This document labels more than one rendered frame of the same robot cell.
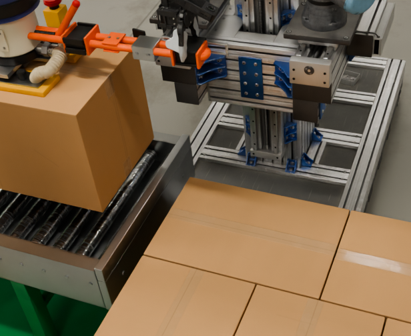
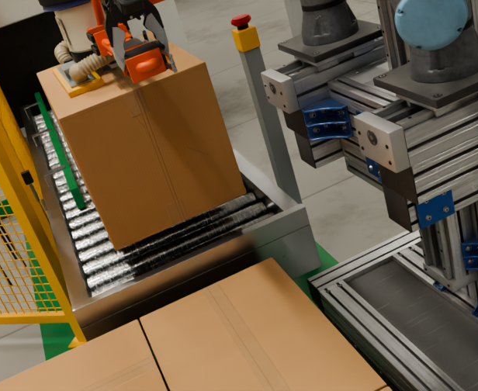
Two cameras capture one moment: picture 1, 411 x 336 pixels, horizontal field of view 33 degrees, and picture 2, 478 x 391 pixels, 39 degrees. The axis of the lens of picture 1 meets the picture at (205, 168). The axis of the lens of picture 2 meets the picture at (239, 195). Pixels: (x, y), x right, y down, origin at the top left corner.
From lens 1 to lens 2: 1.59 m
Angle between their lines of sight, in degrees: 43
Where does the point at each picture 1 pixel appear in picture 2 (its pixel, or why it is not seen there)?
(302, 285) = not seen: outside the picture
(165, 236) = (175, 309)
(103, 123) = (119, 143)
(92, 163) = (93, 185)
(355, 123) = not seen: outside the picture
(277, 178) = (459, 319)
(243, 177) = (420, 300)
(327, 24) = (427, 70)
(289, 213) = (312, 348)
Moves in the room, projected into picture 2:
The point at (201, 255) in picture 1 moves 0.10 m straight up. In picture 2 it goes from (174, 347) to (161, 316)
